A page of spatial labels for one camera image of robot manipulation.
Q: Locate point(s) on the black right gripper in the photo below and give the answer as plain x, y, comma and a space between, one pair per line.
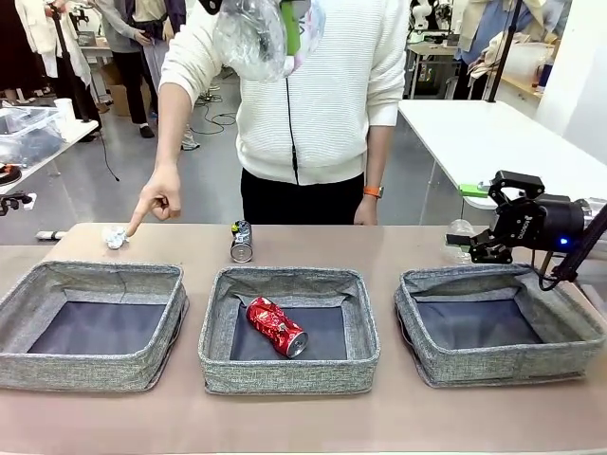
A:
545, 225

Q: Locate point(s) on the clear bottle with blue cap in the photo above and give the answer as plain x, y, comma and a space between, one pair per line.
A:
246, 47

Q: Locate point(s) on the clear plastic cup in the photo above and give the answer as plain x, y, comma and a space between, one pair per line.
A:
457, 253

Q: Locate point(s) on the crushed red drink can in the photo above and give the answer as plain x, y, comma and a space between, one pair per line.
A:
275, 324

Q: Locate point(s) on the white paper ball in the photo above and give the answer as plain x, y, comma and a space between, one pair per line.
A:
114, 239

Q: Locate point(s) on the person's right forearm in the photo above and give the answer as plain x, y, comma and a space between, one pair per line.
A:
173, 128

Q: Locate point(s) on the person's left forearm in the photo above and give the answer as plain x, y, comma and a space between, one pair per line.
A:
379, 156

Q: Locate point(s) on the person's left hand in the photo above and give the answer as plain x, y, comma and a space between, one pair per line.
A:
367, 211

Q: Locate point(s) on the person's right hand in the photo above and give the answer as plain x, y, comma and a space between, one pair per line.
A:
161, 194

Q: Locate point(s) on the person in white sweater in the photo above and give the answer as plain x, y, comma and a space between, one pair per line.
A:
332, 95

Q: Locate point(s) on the large white table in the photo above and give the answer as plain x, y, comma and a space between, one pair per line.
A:
474, 142

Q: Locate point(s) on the background white robot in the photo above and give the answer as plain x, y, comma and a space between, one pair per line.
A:
419, 14

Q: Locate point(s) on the background metal desk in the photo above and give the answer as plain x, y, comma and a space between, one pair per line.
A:
429, 49

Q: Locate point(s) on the bystander in grey trousers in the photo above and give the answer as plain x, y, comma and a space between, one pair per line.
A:
154, 61

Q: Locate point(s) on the purple box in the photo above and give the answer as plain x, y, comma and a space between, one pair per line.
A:
427, 73

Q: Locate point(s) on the grey fabric basket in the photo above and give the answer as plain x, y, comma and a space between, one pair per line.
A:
498, 365
71, 369
284, 374

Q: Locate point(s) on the clear plastic bag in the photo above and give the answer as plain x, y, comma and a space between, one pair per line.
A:
536, 61

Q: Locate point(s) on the beige cloth pile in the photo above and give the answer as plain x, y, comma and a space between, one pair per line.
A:
491, 57

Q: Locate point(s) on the bystander in grey top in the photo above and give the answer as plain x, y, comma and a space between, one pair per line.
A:
125, 71

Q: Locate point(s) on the black trousers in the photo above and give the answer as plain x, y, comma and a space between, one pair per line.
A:
303, 204

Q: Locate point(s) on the black stand pole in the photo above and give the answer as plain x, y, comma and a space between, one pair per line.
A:
509, 38

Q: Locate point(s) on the cardboard box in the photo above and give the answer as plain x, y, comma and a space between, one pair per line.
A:
121, 102

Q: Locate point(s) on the bystander in blue shirt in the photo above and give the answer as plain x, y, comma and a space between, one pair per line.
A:
483, 19

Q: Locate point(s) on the silver and black drink can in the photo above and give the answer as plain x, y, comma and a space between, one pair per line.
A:
243, 246

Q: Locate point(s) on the white side table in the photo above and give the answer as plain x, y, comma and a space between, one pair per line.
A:
80, 130

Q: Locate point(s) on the bystander in white coat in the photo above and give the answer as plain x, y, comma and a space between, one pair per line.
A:
42, 33

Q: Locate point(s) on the bystander in black dress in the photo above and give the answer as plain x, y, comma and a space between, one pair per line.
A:
9, 47

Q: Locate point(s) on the clear plastic storage bin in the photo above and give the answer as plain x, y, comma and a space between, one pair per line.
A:
28, 137

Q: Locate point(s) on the white marker pen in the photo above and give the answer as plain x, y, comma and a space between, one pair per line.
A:
52, 235

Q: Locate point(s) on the orange and black tool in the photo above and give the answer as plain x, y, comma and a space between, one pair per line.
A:
9, 174

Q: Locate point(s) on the black flexible mini tripod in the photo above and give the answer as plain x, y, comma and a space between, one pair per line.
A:
14, 201

